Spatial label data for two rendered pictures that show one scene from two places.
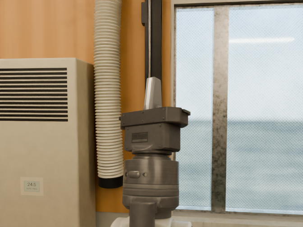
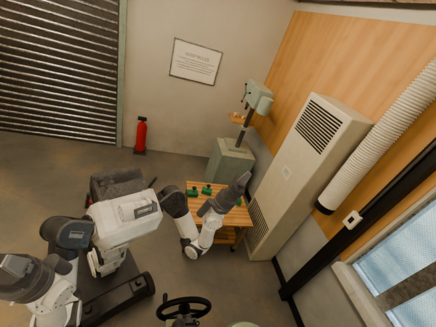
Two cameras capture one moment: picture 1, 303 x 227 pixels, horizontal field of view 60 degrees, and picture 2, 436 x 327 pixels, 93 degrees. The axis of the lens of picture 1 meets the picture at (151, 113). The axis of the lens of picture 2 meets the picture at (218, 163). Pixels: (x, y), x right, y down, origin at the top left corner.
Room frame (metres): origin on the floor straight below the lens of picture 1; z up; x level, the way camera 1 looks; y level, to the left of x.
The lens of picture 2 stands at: (0.01, -0.53, 2.07)
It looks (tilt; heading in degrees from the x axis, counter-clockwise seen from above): 34 degrees down; 61
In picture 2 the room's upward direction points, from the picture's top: 20 degrees clockwise
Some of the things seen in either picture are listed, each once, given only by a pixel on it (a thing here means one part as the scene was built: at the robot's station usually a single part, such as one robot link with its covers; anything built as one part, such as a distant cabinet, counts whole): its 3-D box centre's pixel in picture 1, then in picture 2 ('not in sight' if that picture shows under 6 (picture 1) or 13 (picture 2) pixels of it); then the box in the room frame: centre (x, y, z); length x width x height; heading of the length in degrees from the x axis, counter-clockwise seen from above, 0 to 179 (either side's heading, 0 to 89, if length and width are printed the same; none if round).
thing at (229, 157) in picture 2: not in sight; (238, 144); (1.39, 1.59, 0.79); 0.62 x 0.48 x 1.58; 83
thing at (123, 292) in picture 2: not in sight; (105, 268); (-0.09, 0.42, 0.19); 0.64 x 0.52 x 0.33; 111
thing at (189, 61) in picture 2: not in sight; (195, 63); (0.79, 2.40, 1.48); 0.64 x 0.02 x 0.46; 174
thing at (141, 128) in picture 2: not in sight; (141, 135); (0.21, 2.37, 0.30); 0.19 x 0.18 x 0.60; 84
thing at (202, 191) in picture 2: not in sight; (212, 214); (0.92, 0.81, 0.32); 0.66 x 0.57 x 0.64; 173
